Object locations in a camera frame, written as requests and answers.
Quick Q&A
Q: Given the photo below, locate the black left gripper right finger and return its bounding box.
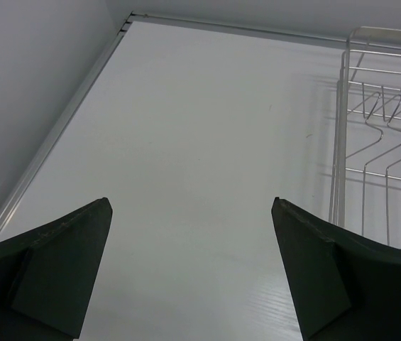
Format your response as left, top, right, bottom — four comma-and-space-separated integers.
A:
271, 197, 401, 340

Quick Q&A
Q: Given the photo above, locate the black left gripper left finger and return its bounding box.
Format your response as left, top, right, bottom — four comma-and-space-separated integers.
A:
0, 197, 112, 340

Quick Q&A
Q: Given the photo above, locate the aluminium table frame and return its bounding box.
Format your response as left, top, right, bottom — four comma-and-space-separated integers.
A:
0, 11, 345, 223

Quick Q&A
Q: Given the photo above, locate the metal wire dish rack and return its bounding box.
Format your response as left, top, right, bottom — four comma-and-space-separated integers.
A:
329, 26, 401, 249

